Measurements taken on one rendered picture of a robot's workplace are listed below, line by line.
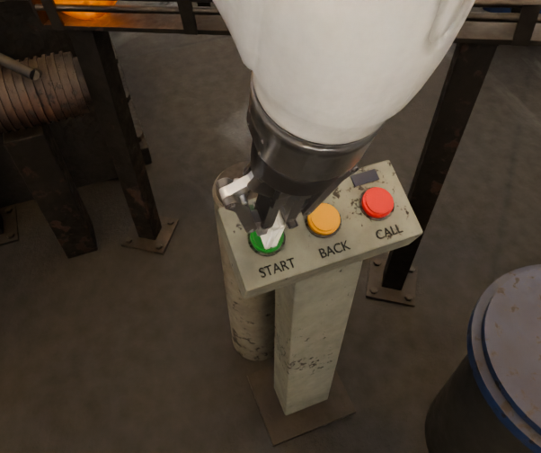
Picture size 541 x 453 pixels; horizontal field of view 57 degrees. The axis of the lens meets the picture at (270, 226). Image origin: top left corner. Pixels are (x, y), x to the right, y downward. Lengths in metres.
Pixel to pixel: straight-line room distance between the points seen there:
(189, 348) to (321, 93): 1.00
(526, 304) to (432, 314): 0.48
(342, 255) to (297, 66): 0.40
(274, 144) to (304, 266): 0.30
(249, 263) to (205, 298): 0.68
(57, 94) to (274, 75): 0.83
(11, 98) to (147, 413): 0.69
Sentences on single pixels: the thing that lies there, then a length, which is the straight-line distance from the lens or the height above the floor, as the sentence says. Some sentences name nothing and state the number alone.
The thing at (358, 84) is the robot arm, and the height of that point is 0.94.
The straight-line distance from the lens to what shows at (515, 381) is 0.77.
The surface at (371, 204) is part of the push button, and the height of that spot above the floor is 0.61.
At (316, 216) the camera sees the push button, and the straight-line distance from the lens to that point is 0.61.
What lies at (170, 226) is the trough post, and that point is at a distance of 1.39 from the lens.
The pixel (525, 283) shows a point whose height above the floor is 0.43.
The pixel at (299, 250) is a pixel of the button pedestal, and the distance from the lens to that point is 0.60.
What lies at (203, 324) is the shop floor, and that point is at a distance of 1.22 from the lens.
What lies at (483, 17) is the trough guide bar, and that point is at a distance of 0.79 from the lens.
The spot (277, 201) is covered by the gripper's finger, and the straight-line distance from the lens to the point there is 0.43.
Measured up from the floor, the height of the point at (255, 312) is 0.23.
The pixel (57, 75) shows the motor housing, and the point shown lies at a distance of 1.06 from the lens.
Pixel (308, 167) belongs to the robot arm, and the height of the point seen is 0.85.
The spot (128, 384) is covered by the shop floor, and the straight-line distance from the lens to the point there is 1.20.
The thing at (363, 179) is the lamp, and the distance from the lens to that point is 0.65.
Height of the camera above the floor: 1.08
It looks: 51 degrees down
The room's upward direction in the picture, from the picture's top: straight up
